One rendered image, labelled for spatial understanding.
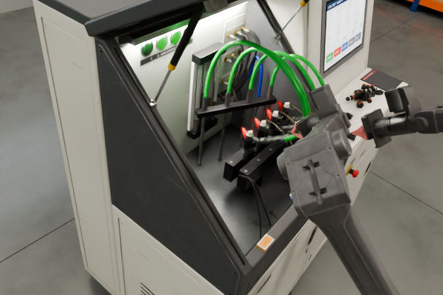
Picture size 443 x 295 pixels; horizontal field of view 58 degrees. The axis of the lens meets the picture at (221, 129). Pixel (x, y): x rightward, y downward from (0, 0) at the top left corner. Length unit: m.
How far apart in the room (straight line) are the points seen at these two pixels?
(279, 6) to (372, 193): 1.77
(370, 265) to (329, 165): 0.17
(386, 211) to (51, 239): 2.07
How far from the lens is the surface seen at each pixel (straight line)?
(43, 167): 2.88
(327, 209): 0.59
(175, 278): 1.49
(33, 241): 2.50
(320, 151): 0.61
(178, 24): 1.23
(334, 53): 1.79
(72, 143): 1.53
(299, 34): 1.52
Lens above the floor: 1.94
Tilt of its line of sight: 38 degrees down
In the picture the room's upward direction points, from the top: 7 degrees clockwise
